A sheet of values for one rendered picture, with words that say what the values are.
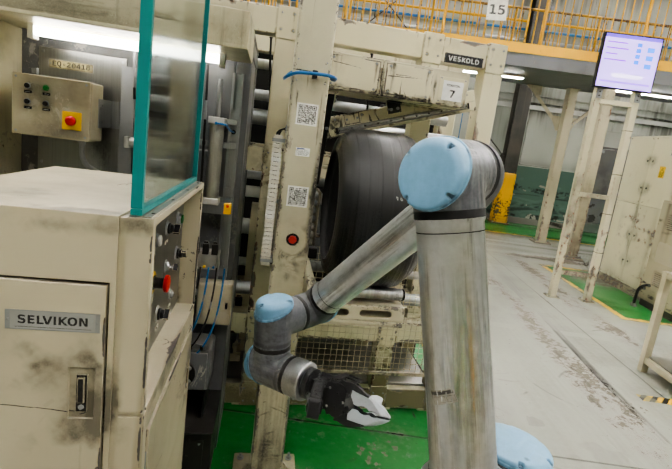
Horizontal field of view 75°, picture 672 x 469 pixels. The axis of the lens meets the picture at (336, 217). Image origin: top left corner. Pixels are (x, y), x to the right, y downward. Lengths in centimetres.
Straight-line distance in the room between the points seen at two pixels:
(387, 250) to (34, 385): 69
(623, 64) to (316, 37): 438
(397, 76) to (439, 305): 133
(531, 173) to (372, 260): 1081
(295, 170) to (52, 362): 96
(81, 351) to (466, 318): 65
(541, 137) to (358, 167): 1050
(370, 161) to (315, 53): 42
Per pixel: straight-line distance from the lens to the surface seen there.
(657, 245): 620
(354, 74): 187
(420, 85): 193
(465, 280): 71
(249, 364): 113
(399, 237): 92
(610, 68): 554
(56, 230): 85
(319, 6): 162
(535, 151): 1178
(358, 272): 100
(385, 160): 147
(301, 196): 158
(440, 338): 73
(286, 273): 165
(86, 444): 100
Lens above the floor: 144
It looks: 10 degrees down
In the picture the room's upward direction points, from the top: 8 degrees clockwise
